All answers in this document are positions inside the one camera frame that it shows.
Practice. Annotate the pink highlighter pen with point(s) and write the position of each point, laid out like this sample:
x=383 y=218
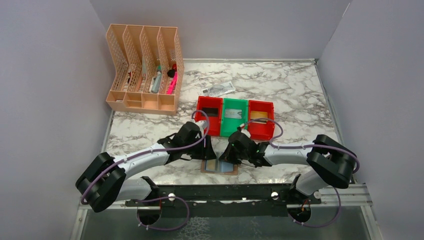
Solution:
x=173 y=83

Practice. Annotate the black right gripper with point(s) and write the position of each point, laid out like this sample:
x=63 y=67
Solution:
x=232 y=155

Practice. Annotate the black card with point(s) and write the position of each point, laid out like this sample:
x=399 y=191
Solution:
x=211 y=111

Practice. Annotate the grey green marker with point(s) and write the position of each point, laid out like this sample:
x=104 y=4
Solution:
x=156 y=81

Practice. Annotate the peach plastic file organizer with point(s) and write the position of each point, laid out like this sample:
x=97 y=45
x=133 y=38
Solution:
x=136 y=51

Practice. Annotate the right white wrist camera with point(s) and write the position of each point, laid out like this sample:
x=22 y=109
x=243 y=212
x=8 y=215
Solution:
x=245 y=131

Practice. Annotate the silver VIP card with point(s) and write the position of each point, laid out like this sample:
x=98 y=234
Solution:
x=233 y=113

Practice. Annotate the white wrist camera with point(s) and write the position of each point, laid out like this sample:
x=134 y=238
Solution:
x=202 y=124
x=245 y=131

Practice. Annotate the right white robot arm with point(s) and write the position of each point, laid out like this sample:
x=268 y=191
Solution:
x=332 y=164

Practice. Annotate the red plastic bin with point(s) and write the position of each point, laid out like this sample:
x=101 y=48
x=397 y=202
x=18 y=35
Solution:
x=215 y=122
x=261 y=132

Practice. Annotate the left red plastic bin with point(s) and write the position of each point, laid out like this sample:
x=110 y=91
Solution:
x=215 y=122

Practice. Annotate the clear protractor ruler packet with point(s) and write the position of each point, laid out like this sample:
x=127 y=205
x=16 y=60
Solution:
x=219 y=89

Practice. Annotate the right red plastic bin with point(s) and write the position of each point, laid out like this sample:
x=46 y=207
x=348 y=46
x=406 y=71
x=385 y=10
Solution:
x=261 y=132

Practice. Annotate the tan leather card holder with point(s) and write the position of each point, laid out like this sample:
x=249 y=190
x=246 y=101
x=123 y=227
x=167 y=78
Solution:
x=215 y=166

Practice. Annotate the gold card with stripe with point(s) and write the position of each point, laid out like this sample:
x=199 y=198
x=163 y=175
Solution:
x=259 y=117

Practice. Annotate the black binder clip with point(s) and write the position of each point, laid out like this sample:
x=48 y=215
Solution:
x=172 y=71

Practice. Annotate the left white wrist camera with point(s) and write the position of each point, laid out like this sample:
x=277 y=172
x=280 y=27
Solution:
x=202 y=124

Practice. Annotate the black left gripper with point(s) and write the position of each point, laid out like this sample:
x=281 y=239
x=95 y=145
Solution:
x=201 y=153

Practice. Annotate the green plastic bin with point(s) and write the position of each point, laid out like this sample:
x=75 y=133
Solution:
x=230 y=125

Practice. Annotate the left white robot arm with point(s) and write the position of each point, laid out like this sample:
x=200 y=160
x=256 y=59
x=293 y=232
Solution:
x=107 y=178

